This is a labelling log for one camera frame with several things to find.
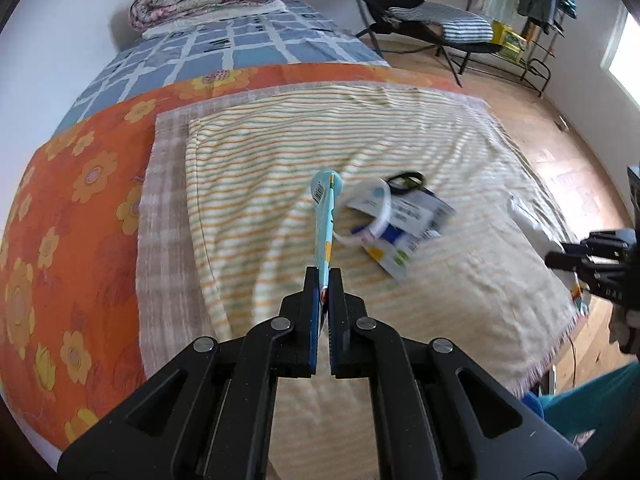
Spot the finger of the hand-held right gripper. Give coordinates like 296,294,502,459
560,230,638,261
545,252,628,283

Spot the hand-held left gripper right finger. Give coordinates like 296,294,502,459
327,267,586,480

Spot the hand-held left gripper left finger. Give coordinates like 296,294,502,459
57,266,322,480

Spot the white colourful printed packet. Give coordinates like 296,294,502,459
507,192,591,311

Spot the teal pen pack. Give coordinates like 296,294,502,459
310,170,346,281

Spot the white paper band ring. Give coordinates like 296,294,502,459
332,179,397,247

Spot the blue white card packet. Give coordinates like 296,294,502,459
350,190,457,281

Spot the person's teal pants leg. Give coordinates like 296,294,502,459
520,360,640,453

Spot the yellow striped fringed blanket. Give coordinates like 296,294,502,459
182,85,583,480

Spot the beige plaid cloth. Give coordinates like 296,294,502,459
137,80,493,386

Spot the black clothes rack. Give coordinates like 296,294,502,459
467,0,568,98

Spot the window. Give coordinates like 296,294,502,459
605,10,640,91

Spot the yellow crate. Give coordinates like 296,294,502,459
490,20,528,58

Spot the orange floral blanket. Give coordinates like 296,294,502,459
0,62,461,453

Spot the folded checked cloth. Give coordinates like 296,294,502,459
387,2,495,46

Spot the blue checked bed sheet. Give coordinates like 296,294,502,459
52,0,388,136

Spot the black floor cable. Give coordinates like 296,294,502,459
565,335,581,386

